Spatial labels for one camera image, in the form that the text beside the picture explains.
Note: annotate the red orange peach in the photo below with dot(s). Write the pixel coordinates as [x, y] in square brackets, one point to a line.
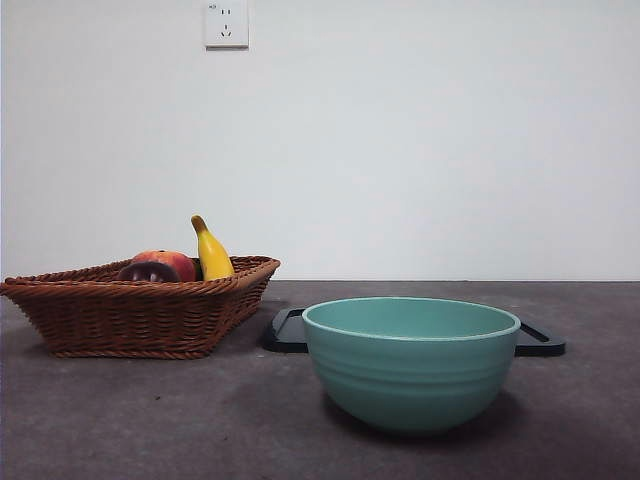
[172, 261]

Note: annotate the brown wicker basket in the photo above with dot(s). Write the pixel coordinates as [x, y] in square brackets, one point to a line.
[135, 320]

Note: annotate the white wall socket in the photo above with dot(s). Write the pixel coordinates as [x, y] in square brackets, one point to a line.
[226, 25]

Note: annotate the yellow banana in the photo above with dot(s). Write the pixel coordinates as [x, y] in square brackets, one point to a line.
[213, 257]

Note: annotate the teal ribbed bowl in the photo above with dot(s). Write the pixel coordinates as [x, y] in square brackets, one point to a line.
[410, 385]

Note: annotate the dark rectangular tray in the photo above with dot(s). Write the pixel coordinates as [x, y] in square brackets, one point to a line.
[285, 335]

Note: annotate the dark red plum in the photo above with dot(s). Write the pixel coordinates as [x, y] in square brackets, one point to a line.
[147, 272]

